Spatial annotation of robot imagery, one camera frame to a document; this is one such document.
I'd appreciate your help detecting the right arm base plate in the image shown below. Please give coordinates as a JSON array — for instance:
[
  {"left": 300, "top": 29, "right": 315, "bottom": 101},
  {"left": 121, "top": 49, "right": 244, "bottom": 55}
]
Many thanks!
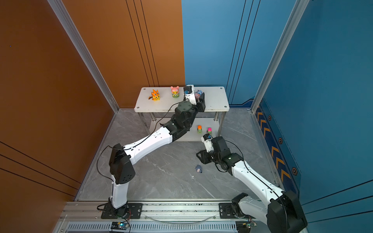
[{"left": 219, "top": 203, "right": 250, "bottom": 219}]

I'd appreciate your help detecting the green circuit board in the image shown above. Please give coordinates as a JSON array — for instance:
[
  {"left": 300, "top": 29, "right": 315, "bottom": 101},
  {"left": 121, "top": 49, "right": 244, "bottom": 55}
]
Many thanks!
[
  {"left": 235, "top": 221, "right": 252, "bottom": 233},
  {"left": 110, "top": 221, "right": 131, "bottom": 233}
]

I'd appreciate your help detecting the left green circuit board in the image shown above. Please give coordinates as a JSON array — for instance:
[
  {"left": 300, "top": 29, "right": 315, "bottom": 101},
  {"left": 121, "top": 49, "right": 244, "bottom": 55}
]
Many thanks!
[{"left": 110, "top": 221, "right": 131, "bottom": 233}]

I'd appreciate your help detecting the green orange toy truck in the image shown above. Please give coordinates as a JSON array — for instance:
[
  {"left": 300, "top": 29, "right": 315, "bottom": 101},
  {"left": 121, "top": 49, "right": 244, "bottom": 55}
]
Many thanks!
[{"left": 197, "top": 125, "right": 202, "bottom": 134}]

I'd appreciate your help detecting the aluminium rail frame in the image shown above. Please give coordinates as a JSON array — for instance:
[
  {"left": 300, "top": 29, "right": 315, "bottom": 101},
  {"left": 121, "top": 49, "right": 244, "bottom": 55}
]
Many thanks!
[{"left": 53, "top": 199, "right": 270, "bottom": 233}]

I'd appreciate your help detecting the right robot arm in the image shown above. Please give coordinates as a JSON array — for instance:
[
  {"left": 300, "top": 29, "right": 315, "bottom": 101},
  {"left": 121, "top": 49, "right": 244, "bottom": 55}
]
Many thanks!
[{"left": 196, "top": 134, "right": 308, "bottom": 233}]

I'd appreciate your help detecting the left aluminium corner post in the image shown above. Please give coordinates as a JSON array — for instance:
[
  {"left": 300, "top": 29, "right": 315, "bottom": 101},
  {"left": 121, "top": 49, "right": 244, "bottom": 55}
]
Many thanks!
[{"left": 48, "top": 0, "right": 119, "bottom": 114}]

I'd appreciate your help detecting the blue Stitch ice-cream toy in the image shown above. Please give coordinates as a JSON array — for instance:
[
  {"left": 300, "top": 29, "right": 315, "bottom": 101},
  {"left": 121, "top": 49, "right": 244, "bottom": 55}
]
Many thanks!
[{"left": 194, "top": 90, "right": 203, "bottom": 101}]

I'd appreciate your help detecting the small blue figure toy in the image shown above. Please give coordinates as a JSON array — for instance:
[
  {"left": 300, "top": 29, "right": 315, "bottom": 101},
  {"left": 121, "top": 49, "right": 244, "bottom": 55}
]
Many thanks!
[{"left": 195, "top": 165, "right": 203, "bottom": 173}]

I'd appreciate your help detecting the pink yellow bear toy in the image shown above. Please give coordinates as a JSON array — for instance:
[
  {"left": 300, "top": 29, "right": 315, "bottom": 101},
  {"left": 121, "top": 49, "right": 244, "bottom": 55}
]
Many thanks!
[{"left": 171, "top": 86, "right": 180, "bottom": 98}]

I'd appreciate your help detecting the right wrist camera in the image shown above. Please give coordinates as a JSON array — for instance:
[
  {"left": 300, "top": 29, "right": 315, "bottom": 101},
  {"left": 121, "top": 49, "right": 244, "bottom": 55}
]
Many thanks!
[{"left": 201, "top": 134, "right": 214, "bottom": 152}]

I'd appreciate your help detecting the right green circuit board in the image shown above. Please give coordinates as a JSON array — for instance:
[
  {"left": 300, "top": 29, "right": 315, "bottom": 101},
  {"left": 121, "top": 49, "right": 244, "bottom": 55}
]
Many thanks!
[{"left": 235, "top": 221, "right": 252, "bottom": 233}]

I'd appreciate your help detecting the right aluminium corner post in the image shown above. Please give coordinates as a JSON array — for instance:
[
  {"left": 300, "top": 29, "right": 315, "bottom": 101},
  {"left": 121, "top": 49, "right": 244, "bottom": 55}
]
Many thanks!
[{"left": 250, "top": 0, "right": 309, "bottom": 114}]

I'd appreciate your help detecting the white two-tier shelf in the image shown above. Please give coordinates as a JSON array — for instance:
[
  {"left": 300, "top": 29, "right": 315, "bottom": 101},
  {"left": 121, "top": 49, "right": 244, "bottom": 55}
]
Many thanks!
[{"left": 134, "top": 86, "right": 230, "bottom": 142}]

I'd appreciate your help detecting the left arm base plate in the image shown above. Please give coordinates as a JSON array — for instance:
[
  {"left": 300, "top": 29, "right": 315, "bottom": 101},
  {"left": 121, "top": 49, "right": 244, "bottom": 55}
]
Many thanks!
[{"left": 97, "top": 202, "right": 143, "bottom": 220}]

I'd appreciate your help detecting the orange yellow duck toy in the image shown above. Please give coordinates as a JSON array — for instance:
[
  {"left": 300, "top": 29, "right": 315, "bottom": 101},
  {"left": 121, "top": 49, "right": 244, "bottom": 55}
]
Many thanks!
[{"left": 148, "top": 89, "right": 160, "bottom": 101}]

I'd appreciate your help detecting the aluminium corner post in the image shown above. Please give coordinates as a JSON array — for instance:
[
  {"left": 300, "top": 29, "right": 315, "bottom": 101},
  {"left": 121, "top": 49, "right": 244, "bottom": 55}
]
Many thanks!
[
  {"left": 250, "top": 0, "right": 309, "bottom": 114},
  {"left": 48, "top": 0, "right": 119, "bottom": 114}
]

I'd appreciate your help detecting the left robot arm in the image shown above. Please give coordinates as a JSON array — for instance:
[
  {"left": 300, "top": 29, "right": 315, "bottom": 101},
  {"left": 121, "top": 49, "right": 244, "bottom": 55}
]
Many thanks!
[{"left": 109, "top": 91, "right": 206, "bottom": 215}]

